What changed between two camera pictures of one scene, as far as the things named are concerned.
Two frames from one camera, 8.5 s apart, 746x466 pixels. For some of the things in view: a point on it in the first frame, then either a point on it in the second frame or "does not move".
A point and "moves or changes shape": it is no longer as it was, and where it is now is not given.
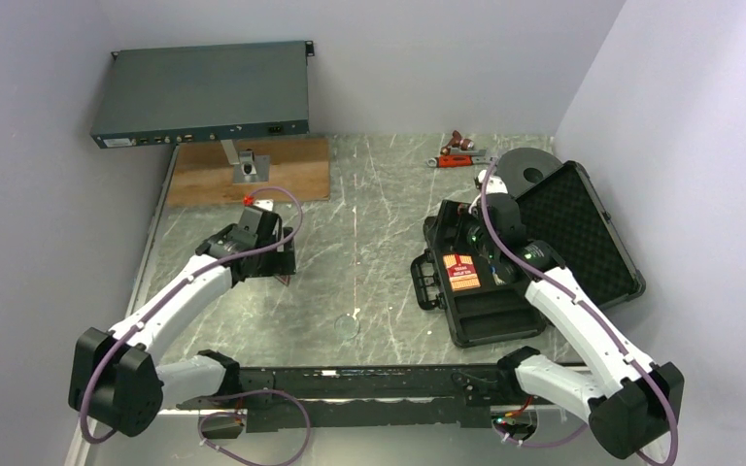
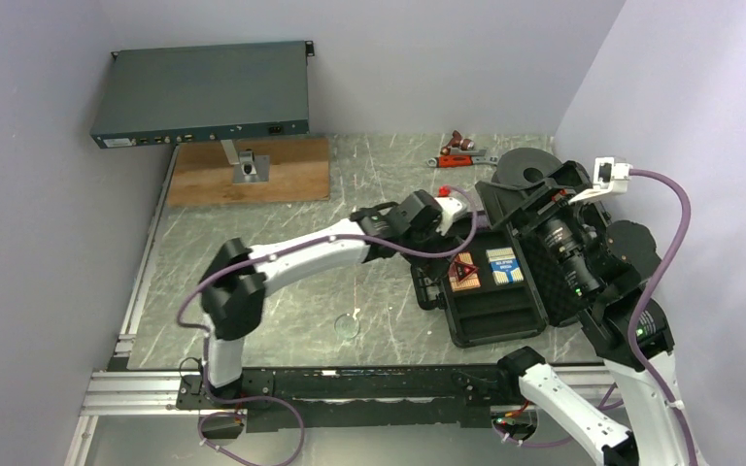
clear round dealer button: (347, 326) does not move
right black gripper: (452, 214) to (500, 201)
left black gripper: (280, 263) to (436, 237)
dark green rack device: (160, 96) does not move
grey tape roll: (522, 167) does not move
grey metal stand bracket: (248, 168) does not move
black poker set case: (569, 215) moves or changes shape
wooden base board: (203, 173) does not move
